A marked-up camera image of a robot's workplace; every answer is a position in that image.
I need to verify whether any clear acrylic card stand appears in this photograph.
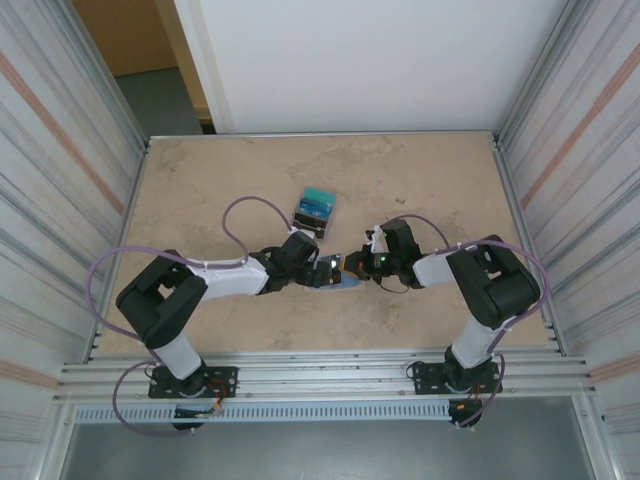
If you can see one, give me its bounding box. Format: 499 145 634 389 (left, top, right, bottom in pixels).
291 186 344 242

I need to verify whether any blue wave credit card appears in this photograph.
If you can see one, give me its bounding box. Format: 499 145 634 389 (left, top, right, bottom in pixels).
298 197 339 212

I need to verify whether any translucent corrugated side panel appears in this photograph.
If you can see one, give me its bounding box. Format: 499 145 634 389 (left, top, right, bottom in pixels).
492 0 640 441
0 0 151 446

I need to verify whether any brown wooden door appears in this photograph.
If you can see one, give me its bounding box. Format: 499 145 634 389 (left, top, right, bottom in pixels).
72 0 217 135

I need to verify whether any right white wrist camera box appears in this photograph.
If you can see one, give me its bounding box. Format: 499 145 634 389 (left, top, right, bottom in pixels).
363 227 389 256

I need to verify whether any aluminium mounting rail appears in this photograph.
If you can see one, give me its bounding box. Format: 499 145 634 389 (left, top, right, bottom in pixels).
57 349 599 404

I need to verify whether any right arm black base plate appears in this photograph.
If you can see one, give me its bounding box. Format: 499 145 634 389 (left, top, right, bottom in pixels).
410 363 503 396

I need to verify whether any slotted grey cable tray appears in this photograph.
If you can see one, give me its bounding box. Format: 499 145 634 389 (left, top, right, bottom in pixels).
72 403 454 425

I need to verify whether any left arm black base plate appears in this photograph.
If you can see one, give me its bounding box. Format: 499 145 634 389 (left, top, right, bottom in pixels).
148 366 239 400

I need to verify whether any black connector with wires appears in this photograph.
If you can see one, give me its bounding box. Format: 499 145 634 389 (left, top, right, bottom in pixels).
171 405 224 432
448 398 485 430

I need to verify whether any white door frame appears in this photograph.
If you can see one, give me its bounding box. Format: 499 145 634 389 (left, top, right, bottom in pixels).
172 0 236 135

